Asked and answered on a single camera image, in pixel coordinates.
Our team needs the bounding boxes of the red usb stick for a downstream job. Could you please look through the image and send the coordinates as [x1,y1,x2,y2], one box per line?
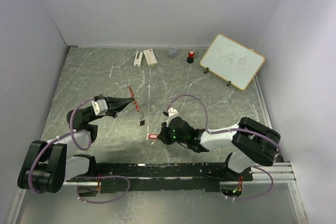
[147,134,159,146]

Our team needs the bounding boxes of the red handled metal key holder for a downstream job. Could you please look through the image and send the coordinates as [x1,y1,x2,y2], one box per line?
[128,86,140,112]

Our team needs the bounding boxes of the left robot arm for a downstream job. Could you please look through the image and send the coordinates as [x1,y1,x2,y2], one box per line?
[17,94,134,194]

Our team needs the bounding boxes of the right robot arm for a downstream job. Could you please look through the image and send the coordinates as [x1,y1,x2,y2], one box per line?
[158,116,281,181]

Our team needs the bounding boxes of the white stapler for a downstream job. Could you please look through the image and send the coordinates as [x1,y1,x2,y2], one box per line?
[133,51,143,68]

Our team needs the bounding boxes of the white green staple box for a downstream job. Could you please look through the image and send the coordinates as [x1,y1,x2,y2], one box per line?
[143,49,158,68]

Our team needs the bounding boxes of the red black stamp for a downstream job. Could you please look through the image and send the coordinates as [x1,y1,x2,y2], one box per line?
[186,50,195,63]

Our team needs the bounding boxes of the clear paperclip jar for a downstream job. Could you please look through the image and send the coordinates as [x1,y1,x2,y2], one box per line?
[168,45,178,58]

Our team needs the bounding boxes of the yellow framed whiteboard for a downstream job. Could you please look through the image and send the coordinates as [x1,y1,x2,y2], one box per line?
[199,34,265,90]

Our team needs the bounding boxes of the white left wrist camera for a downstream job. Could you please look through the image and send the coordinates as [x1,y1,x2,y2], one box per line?
[91,99,108,116]

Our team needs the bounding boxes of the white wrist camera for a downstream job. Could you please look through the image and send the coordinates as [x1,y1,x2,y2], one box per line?
[162,108,178,127]
[91,99,108,116]

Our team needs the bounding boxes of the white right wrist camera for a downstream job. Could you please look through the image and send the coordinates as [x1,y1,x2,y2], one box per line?
[162,108,178,127]

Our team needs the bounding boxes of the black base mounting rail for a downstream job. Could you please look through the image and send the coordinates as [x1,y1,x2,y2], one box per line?
[65,163,254,195]

